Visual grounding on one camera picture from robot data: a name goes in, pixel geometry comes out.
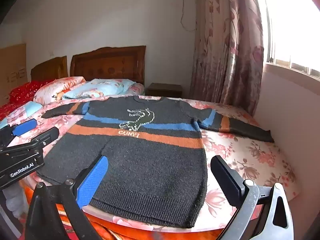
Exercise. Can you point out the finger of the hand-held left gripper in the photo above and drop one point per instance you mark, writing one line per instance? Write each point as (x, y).
(23, 128)
(47, 135)

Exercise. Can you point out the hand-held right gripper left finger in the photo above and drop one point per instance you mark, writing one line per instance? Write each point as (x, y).
(92, 181)

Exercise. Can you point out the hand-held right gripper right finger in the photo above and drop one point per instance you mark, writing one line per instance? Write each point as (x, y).
(226, 177)

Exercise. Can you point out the dark striped knit sweater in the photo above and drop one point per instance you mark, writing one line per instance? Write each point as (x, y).
(150, 167)

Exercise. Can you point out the light blue patchwork cloth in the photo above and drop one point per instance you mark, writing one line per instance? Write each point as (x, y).
(27, 108)

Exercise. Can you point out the bed with floral sheet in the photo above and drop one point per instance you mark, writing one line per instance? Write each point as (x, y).
(250, 155)

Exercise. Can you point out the red blanket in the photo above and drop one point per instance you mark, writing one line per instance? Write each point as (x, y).
(22, 90)

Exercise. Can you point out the pink floral pillow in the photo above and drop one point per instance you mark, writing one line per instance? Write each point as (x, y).
(55, 87)

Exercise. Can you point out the small wooden headboard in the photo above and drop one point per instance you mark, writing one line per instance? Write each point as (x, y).
(50, 70)

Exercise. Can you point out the light wooden wardrobe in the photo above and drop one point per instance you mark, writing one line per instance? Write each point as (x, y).
(15, 62)

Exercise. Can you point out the light blue floral pillow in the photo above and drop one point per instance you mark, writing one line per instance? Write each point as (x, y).
(105, 87)

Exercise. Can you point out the large wooden headboard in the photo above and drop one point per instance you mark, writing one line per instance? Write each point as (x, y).
(107, 65)

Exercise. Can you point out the dark wooden nightstand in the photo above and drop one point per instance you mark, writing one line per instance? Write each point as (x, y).
(163, 90)

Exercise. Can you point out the pink floral curtain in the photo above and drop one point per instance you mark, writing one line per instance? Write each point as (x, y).
(225, 55)

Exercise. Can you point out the window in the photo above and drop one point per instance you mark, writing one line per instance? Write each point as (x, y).
(292, 30)

